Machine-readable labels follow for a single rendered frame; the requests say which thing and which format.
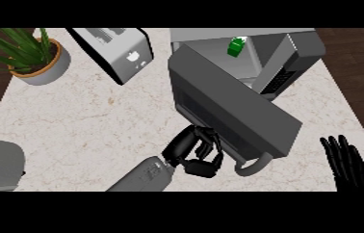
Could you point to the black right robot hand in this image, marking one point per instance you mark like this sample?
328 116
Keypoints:
346 163

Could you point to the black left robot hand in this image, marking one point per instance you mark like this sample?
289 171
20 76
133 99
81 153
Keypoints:
183 147

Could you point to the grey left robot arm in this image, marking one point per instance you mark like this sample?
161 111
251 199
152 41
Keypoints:
144 176

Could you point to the dark grey microwave door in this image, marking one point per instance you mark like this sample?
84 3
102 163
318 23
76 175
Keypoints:
227 105

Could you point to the green milk carton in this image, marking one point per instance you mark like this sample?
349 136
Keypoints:
236 46

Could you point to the grey microwave body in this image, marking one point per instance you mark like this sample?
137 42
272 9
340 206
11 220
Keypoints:
281 55

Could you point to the silver toaster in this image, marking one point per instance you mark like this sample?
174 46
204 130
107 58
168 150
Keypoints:
119 52

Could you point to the pale grey rounded appliance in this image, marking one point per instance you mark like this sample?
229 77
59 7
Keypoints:
10 166

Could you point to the green plant in grey pot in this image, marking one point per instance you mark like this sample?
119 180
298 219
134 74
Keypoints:
33 55

